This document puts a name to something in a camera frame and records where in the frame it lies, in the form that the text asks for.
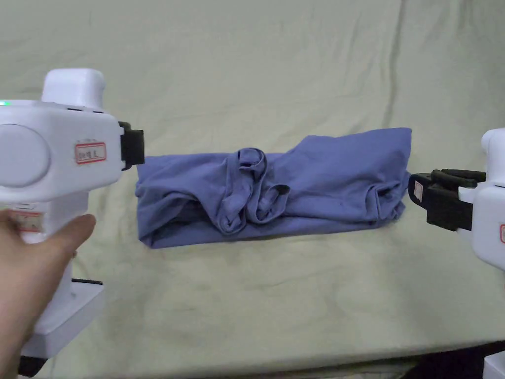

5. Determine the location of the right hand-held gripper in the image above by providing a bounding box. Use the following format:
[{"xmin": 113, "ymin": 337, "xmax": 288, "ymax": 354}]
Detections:
[{"xmin": 408, "ymin": 128, "xmax": 505, "ymax": 379}]

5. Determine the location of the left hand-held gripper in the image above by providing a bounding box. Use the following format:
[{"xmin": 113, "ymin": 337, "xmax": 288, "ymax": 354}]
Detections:
[{"xmin": 0, "ymin": 69, "xmax": 145, "ymax": 358}]

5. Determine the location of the dark blue shirt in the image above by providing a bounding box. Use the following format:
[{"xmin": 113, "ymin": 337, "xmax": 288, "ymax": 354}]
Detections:
[{"xmin": 135, "ymin": 127, "xmax": 413, "ymax": 251}]

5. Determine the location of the person's left hand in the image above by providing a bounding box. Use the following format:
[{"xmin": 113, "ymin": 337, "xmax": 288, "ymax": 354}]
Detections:
[{"xmin": 0, "ymin": 209, "xmax": 97, "ymax": 379}]

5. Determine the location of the bed with pale green sheet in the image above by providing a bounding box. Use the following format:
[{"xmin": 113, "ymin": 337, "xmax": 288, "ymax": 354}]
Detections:
[{"xmin": 0, "ymin": 0, "xmax": 505, "ymax": 379}]

